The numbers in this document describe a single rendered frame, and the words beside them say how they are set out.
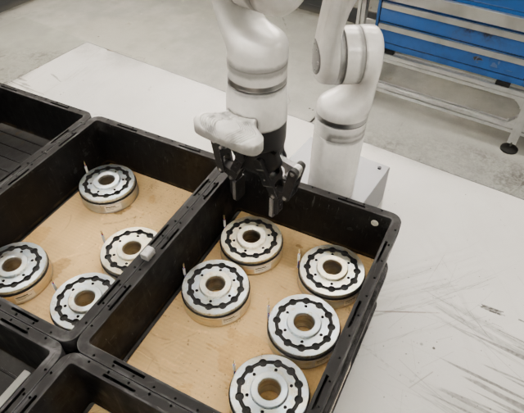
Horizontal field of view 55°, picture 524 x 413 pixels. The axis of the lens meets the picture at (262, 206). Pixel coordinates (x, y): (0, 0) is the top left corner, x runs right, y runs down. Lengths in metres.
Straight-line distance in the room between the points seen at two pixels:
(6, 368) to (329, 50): 0.65
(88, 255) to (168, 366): 0.26
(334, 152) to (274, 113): 0.33
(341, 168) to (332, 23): 0.27
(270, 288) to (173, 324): 0.16
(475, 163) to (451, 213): 1.36
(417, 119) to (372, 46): 1.90
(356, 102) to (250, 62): 0.34
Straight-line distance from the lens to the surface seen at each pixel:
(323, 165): 0.92
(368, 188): 1.03
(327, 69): 0.81
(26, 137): 1.19
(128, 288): 0.71
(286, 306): 0.74
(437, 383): 0.90
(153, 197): 0.95
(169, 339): 0.76
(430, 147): 2.53
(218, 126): 0.57
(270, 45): 0.55
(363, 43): 0.81
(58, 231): 0.94
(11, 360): 0.81
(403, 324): 0.95
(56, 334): 0.68
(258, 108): 0.58
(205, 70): 3.02
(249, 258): 0.79
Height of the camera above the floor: 1.47
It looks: 45 degrees down
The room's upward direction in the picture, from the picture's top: straight up
